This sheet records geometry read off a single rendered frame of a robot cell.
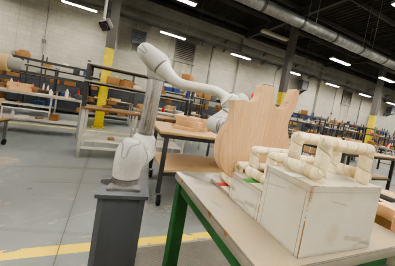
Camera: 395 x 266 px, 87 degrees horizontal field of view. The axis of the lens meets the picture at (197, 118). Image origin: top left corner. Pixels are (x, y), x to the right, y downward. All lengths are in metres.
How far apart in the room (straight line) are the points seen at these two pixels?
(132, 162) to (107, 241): 0.43
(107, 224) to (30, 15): 11.47
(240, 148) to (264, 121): 0.15
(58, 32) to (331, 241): 11.86
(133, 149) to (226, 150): 0.60
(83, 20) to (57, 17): 1.00
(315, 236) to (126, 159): 0.94
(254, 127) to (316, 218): 0.41
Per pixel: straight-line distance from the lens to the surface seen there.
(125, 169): 1.24
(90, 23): 11.95
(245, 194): 0.72
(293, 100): 0.98
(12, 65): 0.51
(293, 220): 0.59
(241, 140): 0.84
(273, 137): 0.93
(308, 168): 0.58
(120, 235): 1.36
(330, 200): 0.61
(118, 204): 1.27
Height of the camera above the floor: 1.23
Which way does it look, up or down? 3 degrees down
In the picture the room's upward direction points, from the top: 10 degrees clockwise
